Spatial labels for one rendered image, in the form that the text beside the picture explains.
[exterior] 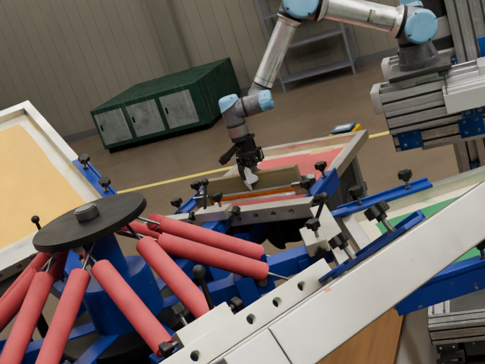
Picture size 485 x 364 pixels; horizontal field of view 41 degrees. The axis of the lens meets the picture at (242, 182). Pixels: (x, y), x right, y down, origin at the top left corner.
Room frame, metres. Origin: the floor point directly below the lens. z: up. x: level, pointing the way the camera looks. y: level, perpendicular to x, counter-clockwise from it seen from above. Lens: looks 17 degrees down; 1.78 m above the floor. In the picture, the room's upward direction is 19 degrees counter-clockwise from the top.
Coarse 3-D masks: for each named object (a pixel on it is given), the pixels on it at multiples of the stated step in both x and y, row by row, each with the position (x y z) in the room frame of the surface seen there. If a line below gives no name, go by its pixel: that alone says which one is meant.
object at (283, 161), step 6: (294, 156) 2.81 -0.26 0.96; (264, 162) 2.87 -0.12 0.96; (270, 162) 2.84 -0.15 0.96; (276, 162) 2.81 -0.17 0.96; (282, 162) 2.78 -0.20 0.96; (288, 162) 2.75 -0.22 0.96; (264, 168) 2.78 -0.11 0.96; (234, 204) 2.44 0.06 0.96; (240, 204) 2.42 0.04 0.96; (246, 204) 2.39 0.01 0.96
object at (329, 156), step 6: (336, 150) 2.69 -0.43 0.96; (300, 156) 2.78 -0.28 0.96; (306, 156) 2.75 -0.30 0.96; (312, 156) 2.73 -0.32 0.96; (318, 156) 2.69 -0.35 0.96; (324, 156) 2.67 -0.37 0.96; (330, 156) 2.64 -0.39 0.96; (336, 156) 2.61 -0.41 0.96; (294, 162) 2.72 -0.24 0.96; (300, 162) 2.69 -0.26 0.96; (330, 162) 2.56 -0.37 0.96; (318, 174) 2.46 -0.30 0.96; (270, 198) 2.38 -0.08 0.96; (276, 198) 2.35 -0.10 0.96; (282, 198) 2.33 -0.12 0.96; (288, 198) 2.31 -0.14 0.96; (294, 198) 2.29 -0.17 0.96
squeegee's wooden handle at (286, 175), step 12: (276, 168) 2.30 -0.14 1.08; (288, 168) 2.26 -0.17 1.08; (216, 180) 2.43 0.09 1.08; (228, 180) 2.40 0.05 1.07; (240, 180) 2.37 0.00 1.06; (264, 180) 2.32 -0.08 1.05; (276, 180) 2.30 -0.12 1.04; (288, 180) 2.27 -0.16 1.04; (300, 180) 2.26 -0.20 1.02; (228, 192) 2.41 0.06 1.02
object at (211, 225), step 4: (220, 220) 2.08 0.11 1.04; (224, 220) 2.10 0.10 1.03; (228, 220) 2.12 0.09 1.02; (204, 224) 2.09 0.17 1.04; (208, 224) 2.08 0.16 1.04; (212, 224) 2.07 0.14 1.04; (216, 224) 2.06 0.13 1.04; (220, 224) 2.08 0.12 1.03; (224, 224) 2.10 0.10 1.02; (228, 224) 2.11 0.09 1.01; (208, 228) 2.04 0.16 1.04; (212, 228) 2.03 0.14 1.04; (216, 228) 2.05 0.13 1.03; (224, 228) 2.09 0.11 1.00; (228, 228) 2.11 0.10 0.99
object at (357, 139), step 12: (360, 132) 2.72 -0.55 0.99; (288, 144) 2.91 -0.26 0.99; (300, 144) 2.86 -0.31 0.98; (312, 144) 2.83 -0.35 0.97; (324, 144) 2.80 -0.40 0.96; (348, 144) 2.60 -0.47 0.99; (360, 144) 2.62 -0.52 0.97; (264, 156) 2.96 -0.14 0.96; (348, 156) 2.47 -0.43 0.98; (336, 168) 2.35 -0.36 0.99
